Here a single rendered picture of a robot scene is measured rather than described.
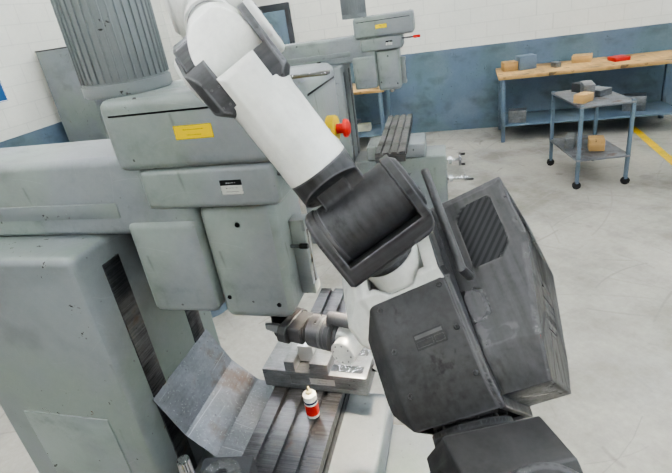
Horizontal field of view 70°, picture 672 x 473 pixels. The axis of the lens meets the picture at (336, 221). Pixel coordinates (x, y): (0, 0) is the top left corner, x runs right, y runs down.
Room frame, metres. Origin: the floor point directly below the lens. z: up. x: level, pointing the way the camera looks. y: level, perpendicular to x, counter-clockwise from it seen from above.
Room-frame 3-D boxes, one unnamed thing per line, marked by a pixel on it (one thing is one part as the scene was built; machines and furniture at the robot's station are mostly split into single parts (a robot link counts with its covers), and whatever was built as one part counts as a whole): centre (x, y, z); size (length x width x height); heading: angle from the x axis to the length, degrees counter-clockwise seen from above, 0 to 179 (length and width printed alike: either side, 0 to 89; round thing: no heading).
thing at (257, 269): (1.11, 0.20, 1.47); 0.21 x 0.19 x 0.32; 163
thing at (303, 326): (1.06, 0.12, 1.23); 0.13 x 0.12 x 0.10; 148
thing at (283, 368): (1.24, 0.12, 0.96); 0.35 x 0.15 x 0.11; 70
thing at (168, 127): (1.11, 0.21, 1.81); 0.47 x 0.26 x 0.16; 73
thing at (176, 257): (1.17, 0.38, 1.47); 0.24 x 0.19 x 0.26; 163
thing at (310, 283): (1.07, 0.09, 1.45); 0.04 x 0.04 x 0.21; 73
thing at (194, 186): (1.12, 0.24, 1.68); 0.34 x 0.24 x 0.10; 73
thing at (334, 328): (0.99, 0.03, 1.24); 0.11 x 0.11 x 0.11; 58
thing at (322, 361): (1.23, 0.10, 0.99); 0.15 x 0.06 x 0.04; 160
